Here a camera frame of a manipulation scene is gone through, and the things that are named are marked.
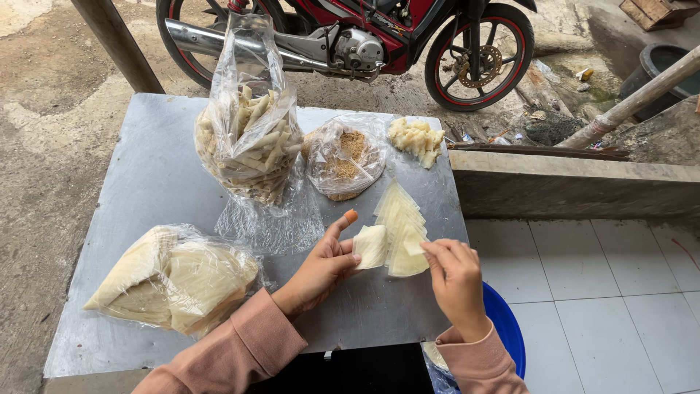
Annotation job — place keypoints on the person's left hand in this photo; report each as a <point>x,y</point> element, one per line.
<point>322,269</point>

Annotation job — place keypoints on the person's right hand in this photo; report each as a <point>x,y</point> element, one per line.
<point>456,282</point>

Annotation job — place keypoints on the person's right fingers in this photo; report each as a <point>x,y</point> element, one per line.
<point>437,256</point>

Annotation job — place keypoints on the small triangular wrapper sheet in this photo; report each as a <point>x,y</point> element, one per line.
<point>414,241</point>

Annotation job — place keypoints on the white wrapper sheet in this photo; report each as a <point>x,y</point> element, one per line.
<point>371,246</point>

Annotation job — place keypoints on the row of triangular wrapper sheets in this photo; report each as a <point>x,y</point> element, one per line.
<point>403,230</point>

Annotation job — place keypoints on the blue plastic basin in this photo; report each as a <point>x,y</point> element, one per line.
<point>503,328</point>

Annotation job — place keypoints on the heap of pale dough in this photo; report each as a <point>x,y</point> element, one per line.
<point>416,139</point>

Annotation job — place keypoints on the clear bag of brown filling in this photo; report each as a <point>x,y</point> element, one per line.
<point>344,158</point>

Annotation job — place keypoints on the concrete ledge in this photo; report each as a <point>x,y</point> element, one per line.
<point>574,183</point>

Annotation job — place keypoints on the empty clear plastic bag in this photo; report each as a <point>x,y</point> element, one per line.
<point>270,219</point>

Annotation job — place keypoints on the heap of rubbish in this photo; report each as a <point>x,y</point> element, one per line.
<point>541,117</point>

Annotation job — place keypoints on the clear bag of rolled snacks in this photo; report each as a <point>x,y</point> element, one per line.
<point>247,131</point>

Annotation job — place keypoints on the red and black motorcycle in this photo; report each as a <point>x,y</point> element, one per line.
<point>350,38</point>

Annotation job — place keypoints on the bamboo pole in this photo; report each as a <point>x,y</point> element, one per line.
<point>629,104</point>

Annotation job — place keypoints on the clear bag of wrapper sheets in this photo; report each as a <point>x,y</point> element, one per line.
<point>172,282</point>

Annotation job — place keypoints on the black plastic bucket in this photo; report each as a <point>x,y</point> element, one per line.
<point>659,76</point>

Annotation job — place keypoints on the grey metal table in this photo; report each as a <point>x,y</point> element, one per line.
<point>158,180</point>

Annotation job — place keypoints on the wooden crate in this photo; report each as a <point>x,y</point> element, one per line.
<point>659,12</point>

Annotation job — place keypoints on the grey wooden post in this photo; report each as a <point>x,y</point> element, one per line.
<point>117,44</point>

